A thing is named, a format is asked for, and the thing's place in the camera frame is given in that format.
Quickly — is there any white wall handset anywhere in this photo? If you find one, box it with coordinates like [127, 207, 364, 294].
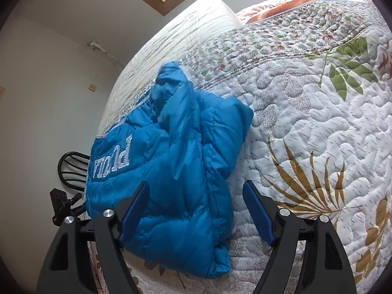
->
[88, 39, 106, 53]

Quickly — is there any black metal chair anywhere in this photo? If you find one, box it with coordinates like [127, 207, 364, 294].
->
[58, 151, 91, 197]

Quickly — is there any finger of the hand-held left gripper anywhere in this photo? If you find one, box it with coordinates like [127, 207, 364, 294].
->
[63, 192, 84, 214]

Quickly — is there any blue puffer jacket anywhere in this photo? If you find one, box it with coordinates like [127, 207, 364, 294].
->
[83, 61, 255, 280]

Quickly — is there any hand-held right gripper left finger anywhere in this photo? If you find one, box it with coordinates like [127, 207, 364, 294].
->
[35, 181, 149, 294]

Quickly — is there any floral quilted bed cover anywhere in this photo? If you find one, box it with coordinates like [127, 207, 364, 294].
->
[87, 0, 392, 294]

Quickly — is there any white handset cable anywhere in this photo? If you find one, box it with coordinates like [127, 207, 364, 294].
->
[104, 50, 127, 67]

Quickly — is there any white quilted bedspread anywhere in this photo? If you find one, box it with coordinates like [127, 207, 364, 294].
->
[98, 0, 243, 133]

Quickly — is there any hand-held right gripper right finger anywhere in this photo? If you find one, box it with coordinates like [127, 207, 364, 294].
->
[243, 180, 358, 294]

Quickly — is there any orange cloth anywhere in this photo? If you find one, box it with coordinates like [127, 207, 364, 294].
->
[245, 0, 316, 24]

